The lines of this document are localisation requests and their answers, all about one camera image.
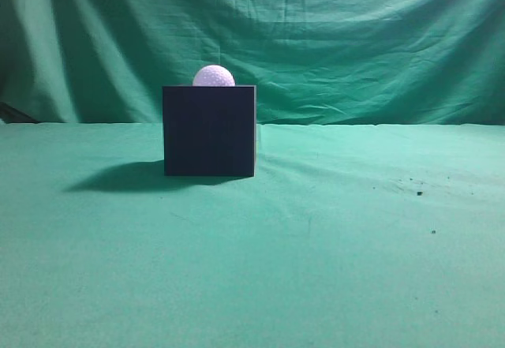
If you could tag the white dimpled golf ball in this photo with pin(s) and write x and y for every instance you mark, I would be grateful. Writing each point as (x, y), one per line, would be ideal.
(214, 76)

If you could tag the black cube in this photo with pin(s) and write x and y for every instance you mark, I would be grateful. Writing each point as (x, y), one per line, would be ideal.
(209, 131)

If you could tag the green table cloth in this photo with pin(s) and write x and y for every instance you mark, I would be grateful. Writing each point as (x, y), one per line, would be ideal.
(347, 236)

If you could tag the green backdrop cloth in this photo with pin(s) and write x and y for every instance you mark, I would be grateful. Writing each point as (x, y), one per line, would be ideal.
(326, 62)

